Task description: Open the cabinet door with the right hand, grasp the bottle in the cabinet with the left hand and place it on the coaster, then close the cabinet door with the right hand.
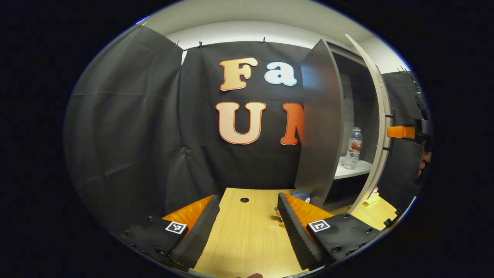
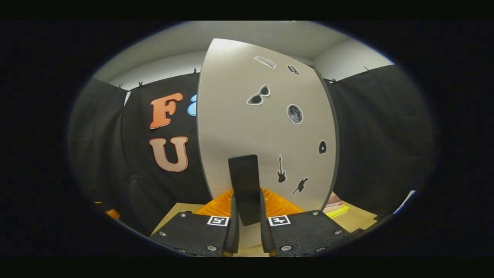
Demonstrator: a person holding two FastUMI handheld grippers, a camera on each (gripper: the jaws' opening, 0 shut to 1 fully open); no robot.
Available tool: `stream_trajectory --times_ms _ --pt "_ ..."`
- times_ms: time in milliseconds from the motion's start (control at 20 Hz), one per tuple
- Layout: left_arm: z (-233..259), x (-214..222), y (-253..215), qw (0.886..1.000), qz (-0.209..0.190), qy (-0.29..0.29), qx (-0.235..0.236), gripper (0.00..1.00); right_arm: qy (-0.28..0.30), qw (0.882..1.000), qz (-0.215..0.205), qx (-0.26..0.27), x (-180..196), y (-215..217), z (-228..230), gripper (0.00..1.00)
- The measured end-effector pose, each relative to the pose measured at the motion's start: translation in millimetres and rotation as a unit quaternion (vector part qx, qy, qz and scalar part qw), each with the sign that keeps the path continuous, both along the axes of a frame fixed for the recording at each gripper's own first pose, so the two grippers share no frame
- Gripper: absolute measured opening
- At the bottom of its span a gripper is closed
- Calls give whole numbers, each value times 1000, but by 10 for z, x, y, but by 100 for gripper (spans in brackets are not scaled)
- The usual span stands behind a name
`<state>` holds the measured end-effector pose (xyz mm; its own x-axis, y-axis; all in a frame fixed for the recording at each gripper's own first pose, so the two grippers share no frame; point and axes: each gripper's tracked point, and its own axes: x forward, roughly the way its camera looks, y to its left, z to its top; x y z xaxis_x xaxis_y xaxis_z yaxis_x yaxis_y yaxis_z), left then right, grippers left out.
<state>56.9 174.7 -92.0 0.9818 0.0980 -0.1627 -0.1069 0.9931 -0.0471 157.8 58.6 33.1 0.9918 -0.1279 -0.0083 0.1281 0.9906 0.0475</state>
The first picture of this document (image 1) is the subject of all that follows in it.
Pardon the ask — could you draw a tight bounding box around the stack of books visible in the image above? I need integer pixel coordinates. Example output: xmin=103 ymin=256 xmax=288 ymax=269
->
xmin=363 ymin=188 xmax=381 ymax=207

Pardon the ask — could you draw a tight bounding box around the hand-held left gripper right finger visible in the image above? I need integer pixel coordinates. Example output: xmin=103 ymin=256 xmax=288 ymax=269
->
xmin=277 ymin=192 xmax=385 ymax=271

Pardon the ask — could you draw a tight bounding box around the black door handle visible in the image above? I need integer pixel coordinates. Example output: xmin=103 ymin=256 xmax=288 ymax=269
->
xmin=382 ymin=109 xmax=396 ymax=157

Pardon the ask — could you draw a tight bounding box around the row of backdrop clips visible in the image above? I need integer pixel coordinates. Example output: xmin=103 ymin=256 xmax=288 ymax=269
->
xmin=139 ymin=21 xmax=409 ymax=74

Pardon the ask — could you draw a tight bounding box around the black backdrop cloth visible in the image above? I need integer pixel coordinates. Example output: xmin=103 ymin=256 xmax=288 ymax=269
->
xmin=64 ymin=25 xmax=430 ymax=232

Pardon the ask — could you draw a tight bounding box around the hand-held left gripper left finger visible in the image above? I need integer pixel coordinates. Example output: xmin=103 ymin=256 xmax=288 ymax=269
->
xmin=116 ymin=194 xmax=220 ymax=270

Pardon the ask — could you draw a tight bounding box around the clear plastic bottle red label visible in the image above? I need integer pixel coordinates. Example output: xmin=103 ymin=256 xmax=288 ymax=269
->
xmin=343 ymin=127 xmax=363 ymax=171

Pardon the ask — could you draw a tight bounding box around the penguin plush toy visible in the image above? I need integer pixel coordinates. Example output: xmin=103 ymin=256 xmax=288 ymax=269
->
xmin=272 ymin=189 xmax=311 ymax=228

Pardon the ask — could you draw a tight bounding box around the grey cabinet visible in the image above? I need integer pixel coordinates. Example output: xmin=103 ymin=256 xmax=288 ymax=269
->
xmin=294 ymin=38 xmax=386 ymax=211

